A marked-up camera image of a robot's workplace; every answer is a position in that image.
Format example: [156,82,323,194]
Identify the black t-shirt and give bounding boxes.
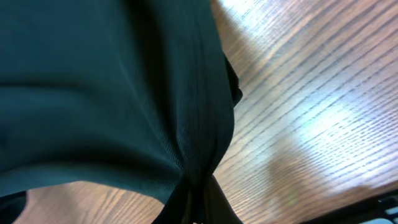
[1,0,242,223]

